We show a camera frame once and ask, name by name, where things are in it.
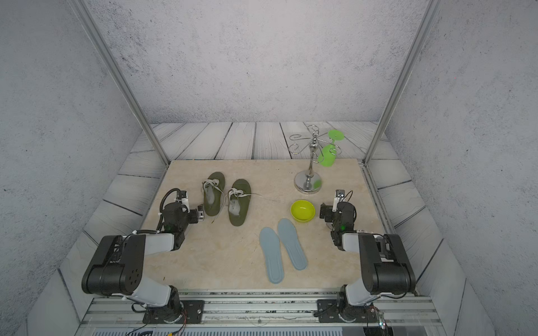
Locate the olive green shoe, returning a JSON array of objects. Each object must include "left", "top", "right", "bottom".
[
  {"left": 228, "top": 179, "right": 252, "bottom": 227},
  {"left": 202, "top": 172, "right": 226, "bottom": 217}
]

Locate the grey-blue insole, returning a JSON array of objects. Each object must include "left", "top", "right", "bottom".
[
  {"left": 259, "top": 227, "right": 284, "bottom": 284},
  {"left": 277, "top": 218, "right": 308, "bottom": 271}
]

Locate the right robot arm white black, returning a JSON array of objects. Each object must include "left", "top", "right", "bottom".
[{"left": 315, "top": 201, "right": 417, "bottom": 323}]

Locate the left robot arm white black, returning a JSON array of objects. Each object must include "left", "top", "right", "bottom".
[{"left": 81, "top": 188, "right": 205, "bottom": 326}]

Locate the lime green bowl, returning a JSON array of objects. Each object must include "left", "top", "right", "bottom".
[{"left": 290, "top": 200, "right": 316, "bottom": 223}]

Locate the chrome cup holder stand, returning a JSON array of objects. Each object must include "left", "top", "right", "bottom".
[{"left": 288, "top": 125, "right": 329, "bottom": 194}]

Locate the green plastic wine glass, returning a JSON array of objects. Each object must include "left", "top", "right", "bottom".
[{"left": 318, "top": 130, "right": 345, "bottom": 167}]

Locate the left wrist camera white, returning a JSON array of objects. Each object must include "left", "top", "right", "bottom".
[{"left": 177, "top": 190, "right": 190, "bottom": 212}]

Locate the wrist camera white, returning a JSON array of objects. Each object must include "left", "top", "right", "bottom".
[
  {"left": 332, "top": 189, "right": 345, "bottom": 212},
  {"left": 177, "top": 190, "right": 190, "bottom": 212}
]

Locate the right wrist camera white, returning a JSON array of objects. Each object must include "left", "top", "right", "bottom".
[{"left": 332, "top": 189, "right": 345, "bottom": 212}]

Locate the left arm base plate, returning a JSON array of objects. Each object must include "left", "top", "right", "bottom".
[{"left": 142, "top": 300, "right": 205, "bottom": 325}]

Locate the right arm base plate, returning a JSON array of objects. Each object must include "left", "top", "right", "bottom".
[{"left": 313, "top": 300, "right": 378, "bottom": 323}]

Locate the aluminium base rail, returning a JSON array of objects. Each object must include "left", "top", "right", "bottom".
[{"left": 76, "top": 289, "right": 456, "bottom": 335}]

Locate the right aluminium frame post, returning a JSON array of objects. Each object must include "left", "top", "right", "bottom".
[{"left": 363, "top": 0, "right": 442, "bottom": 166}]

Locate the aluminium frame post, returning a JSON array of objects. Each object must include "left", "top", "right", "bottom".
[
  {"left": 363, "top": 0, "right": 442, "bottom": 166},
  {"left": 69, "top": 0, "right": 171, "bottom": 168}
]

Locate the left aluminium frame post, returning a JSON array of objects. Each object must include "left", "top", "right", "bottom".
[{"left": 69, "top": 0, "right": 171, "bottom": 168}]

